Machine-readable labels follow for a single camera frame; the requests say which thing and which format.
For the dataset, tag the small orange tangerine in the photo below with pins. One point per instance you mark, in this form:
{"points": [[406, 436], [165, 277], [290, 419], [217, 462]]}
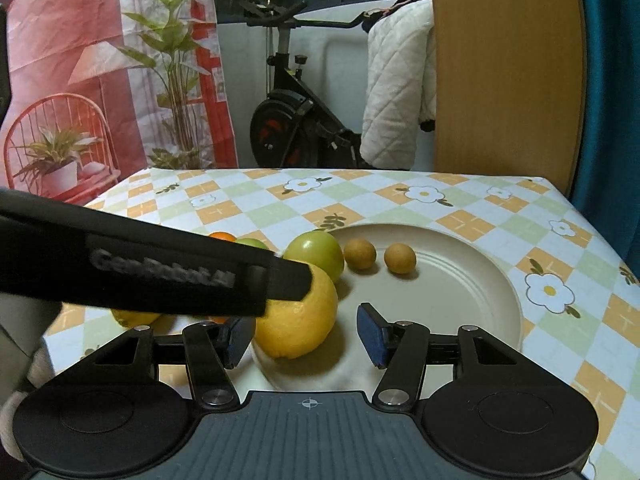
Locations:
{"points": [[222, 236], [217, 319]]}

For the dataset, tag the yellow-green tomato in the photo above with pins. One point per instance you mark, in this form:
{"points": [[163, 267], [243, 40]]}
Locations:
{"points": [[317, 255]]}

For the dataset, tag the red printed backdrop cloth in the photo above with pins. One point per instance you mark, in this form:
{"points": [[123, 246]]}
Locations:
{"points": [[50, 35]]}

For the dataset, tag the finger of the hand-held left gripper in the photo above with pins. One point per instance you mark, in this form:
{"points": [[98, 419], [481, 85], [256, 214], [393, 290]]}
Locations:
{"points": [[285, 280]]}

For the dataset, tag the small brown kiwi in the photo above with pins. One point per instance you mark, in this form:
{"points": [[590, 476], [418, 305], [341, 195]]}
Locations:
{"points": [[361, 256], [400, 258]]}

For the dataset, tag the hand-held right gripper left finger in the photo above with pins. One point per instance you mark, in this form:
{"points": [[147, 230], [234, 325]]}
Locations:
{"points": [[239, 335]]}

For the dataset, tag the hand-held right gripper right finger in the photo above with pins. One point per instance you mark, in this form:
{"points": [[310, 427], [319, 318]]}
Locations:
{"points": [[372, 332]]}

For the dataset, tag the round wooden board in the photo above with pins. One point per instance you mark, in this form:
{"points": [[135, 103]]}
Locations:
{"points": [[500, 60]]}

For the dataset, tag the yellow lemon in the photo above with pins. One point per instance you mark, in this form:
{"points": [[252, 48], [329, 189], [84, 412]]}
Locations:
{"points": [[300, 325], [135, 318]]}

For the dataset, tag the checkered floral tablecloth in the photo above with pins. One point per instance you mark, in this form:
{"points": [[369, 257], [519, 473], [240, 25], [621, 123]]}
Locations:
{"points": [[550, 240]]}

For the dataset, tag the black exercise bike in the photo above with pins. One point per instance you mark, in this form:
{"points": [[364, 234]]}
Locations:
{"points": [[282, 125]]}

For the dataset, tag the white quilted jacket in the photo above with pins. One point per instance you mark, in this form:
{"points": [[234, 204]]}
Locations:
{"points": [[395, 85]]}

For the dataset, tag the green tomato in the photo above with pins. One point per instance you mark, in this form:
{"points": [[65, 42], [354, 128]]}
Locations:
{"points": [[252, 244]]}

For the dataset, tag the beige round plate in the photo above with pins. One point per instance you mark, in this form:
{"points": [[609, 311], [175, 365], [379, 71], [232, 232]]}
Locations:
{"points": [[450, 300]]}

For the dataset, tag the dark garment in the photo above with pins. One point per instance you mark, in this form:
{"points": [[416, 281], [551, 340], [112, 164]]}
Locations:
{"points": [[400, 2]]}

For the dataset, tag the blue curtain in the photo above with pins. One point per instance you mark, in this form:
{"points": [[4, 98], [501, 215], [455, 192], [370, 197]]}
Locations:
{"points": [[610, 110]]}

